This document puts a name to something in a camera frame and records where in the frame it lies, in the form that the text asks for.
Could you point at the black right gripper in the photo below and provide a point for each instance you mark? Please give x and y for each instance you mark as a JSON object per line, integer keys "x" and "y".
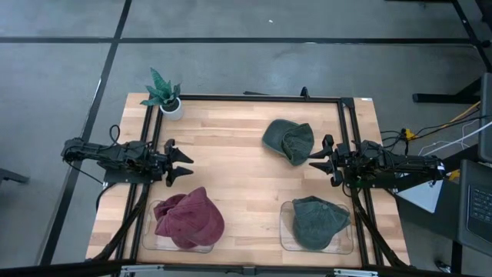
{"x": 341, "y": 163}

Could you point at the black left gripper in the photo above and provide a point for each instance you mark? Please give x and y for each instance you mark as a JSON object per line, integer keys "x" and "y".
{"x": 169, "y": 161}

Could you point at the green cap smooth crown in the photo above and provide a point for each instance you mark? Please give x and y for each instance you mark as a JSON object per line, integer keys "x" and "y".
{"x": 315, "y": 223}

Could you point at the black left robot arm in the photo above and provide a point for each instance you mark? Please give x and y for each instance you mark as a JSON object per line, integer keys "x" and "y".
{"x": 107, "y": 154}

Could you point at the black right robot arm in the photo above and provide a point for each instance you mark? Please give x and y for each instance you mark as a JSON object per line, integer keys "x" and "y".
{"x": 407, "y": 166}

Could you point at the green plant in white pot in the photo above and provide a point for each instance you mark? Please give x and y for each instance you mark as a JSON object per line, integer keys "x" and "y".
{"x": 169, "y": 104}

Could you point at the clear plastic bin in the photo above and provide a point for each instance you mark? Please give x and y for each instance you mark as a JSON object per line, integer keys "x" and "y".
{"x": 150, "y": 243}
{"x": 285, "y": 231}

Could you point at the white paper sheet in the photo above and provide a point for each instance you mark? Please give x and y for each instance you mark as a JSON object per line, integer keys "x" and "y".
{"x": 419, "y": 196}

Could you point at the black crossbeam with silver brackets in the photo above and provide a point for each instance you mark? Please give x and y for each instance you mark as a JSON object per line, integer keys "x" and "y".
{"x": 192, "y": 268}

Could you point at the small yellow tag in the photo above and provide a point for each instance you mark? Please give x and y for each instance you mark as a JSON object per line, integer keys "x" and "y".
{"x": 454, "y": 175}

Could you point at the black desk leg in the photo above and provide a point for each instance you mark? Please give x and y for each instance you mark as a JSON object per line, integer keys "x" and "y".
{"x": 442, "y": 98}

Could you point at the dark grey laptop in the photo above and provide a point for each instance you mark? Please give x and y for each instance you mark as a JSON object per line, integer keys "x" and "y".
{"x": 478, "y": 207}

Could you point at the dark monitor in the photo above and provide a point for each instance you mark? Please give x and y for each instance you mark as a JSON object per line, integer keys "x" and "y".
{"x": 486, "y": 115}

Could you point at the grey chair foot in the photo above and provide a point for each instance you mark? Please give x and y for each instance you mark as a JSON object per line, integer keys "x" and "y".
{"x": 11, "y": 176}

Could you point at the black furniture base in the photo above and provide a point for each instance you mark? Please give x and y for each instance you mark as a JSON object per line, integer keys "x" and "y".
{"x": 471, "y": 27}

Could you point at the black aluminium table frame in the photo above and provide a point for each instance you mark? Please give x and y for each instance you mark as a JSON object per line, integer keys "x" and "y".
{"x": 269, "y": 98}

